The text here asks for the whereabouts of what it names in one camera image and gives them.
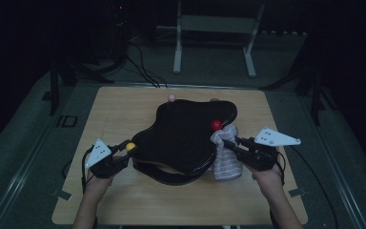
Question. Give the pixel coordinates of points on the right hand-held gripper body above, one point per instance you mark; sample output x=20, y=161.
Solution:
x=274, y=137

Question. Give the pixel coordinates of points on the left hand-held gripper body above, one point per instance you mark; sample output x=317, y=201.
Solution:
x=98, y=152

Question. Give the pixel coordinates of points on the yellow ball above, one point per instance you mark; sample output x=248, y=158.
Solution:
x=130, y=146

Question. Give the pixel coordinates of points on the purple striped towel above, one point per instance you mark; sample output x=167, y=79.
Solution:
x=227, y=165

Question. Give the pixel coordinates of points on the red ball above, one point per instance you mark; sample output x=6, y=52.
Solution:
x=216, y=125

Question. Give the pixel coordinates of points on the black wavy tray with stand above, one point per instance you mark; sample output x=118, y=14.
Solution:
x=181, y=136

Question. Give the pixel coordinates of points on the pink ball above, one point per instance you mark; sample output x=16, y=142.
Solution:
x=171, y=97

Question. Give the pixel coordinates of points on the person's left hand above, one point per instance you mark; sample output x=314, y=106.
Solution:
x=97, y=187

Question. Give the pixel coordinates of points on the person's right hand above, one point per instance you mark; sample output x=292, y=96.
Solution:
x=270, y=182

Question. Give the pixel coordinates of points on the black floor stand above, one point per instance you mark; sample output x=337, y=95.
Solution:
x=54, y=92
x=315, y=101

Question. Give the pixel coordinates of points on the grey tape piece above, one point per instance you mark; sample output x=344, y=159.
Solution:
x=63, y=195
x=297, y=192

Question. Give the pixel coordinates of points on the white power strip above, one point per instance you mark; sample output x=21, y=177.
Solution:
x=282, y=32

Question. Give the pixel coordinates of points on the dark equipment with red light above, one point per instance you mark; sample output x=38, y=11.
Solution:
x=119, y=19

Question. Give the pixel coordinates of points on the black floor bracket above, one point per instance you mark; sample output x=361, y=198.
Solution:
x=59, y=121

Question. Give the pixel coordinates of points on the white metal stand frame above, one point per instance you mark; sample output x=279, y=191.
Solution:
x=219, y=24

